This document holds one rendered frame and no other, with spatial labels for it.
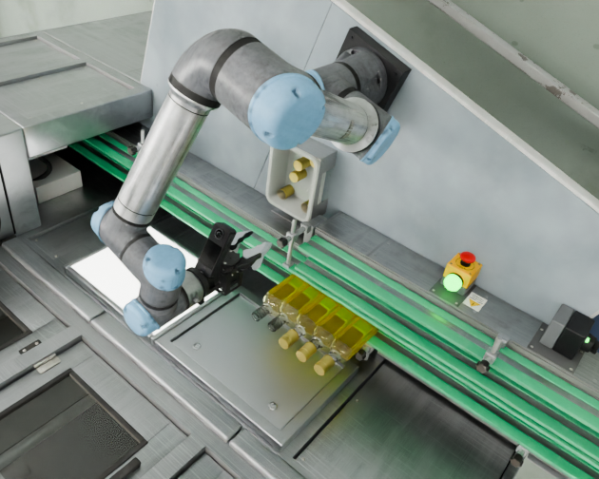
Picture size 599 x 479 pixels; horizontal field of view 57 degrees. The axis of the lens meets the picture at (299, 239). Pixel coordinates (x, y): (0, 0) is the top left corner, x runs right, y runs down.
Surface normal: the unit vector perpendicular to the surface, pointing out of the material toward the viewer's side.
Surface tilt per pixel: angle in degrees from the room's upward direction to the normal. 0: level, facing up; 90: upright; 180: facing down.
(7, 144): 90
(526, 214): 0
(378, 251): 90
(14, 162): 90
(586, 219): 0
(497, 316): 90
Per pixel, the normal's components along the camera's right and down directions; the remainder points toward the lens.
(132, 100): 0.77, 0.47
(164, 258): 0.30, -0.65
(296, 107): 0.65, 0.65
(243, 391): 0.12, -0.78
